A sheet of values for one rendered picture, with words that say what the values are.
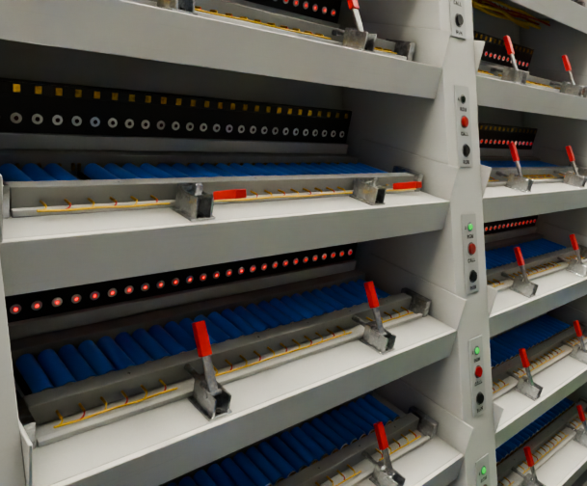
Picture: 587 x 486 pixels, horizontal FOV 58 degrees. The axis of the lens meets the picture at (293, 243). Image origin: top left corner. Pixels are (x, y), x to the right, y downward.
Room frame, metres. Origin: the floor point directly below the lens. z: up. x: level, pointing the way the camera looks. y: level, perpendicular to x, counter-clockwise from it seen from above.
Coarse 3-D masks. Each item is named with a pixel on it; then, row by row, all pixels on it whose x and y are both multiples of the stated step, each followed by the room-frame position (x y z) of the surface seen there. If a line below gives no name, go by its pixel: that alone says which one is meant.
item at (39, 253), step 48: (0, 144) 0.55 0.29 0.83; (48, 144) 0.58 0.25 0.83; (96, 144) 0.61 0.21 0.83; (144, 144) 0.65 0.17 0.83; (192, 144) 0.70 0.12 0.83; (240, 144) 0.75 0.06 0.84; (288, 144) 0.81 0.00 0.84; (336, 144) 0.88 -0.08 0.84; (0, 192) 0.38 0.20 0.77; (432, 192) 0.81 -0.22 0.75; (0, 240) 0.39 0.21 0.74; (48, 240) 0.41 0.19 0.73; (96, 240) 0.44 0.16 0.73; (144, 240) 0.47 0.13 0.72; (192, 240) 0.50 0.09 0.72; (240, 240) 0.54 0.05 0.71; (288, 240) 0.59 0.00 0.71; (336, 240) 0.65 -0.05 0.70; (48, 288) 0.42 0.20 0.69
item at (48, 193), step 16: (224, 176) 0.60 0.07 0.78; (240, 176) 0.61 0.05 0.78; (256, 176) 0.62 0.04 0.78; (272, 176) 0.64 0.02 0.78; (288, 176) 0.65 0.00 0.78; (304, 176) 0.67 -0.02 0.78; (320, 176) 0.68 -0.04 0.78; (336, 176) 0.70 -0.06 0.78; (352, 176) 0.72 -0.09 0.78; (368, 176) 0.74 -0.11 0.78; (384, 176) 0.76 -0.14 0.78; (400, 176) 0.79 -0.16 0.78; (16, 192) 0.44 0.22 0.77; (32, 192) 0.45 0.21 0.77; (48, 192) 0.46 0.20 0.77; (64, 192) 0.47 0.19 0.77; (80, 192) 0.48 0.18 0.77; (96, 192) 0.49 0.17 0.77; (112, 192) 0.50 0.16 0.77; (128, 192) 0.51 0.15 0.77; (144, 192) 0.52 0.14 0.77; (160, 192) 0.53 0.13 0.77; (208, 192) 0.57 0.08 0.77; (256, 192) 0.61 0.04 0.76; (272, 192) 0.63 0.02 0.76; (288, 192) 0.65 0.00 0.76; (304, 192) 0.66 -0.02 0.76; (352, 192) 0.70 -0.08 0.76; (80, 208) 0.46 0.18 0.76
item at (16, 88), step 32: (0, 96) 0.54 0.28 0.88; (32, 96) 0.56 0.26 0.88; (64, 96) 0.58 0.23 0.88; (96, 96) 0.60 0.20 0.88; (128, 96) 0.63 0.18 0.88; (160, 96) 0.65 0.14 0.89; (192, 96) 0.68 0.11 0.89; (0, 128) 0.55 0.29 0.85; (32, 128) 0.57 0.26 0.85; (64, 128) 0.59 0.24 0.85; (96, 128) 0.61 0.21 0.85; (128, 128) 0.64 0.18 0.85; (224, 128) 0.73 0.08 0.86; (256, 128) 0.77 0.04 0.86; (288, 128) 0.81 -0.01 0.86; (320, 128) 0.85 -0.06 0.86
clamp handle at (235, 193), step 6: (198, 186) 0.51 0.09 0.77; (198, 192) 0.52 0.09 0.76; (216, 192) 0.48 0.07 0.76; (222, 192) 0.48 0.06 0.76; (228, 192) 0.47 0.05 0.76; (234, 192) 0.46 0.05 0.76; (240, 192) 0.47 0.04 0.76; (246, 192) 0.47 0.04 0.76; (204, 198) 0.50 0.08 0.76; (210, 198) 0.49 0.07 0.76; (216, 198) 0.48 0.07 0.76; (222, 198) 0.48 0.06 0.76; (228, 198) 0.47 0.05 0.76; (234, 198) 0.46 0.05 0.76; (240, 198) 0.47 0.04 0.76
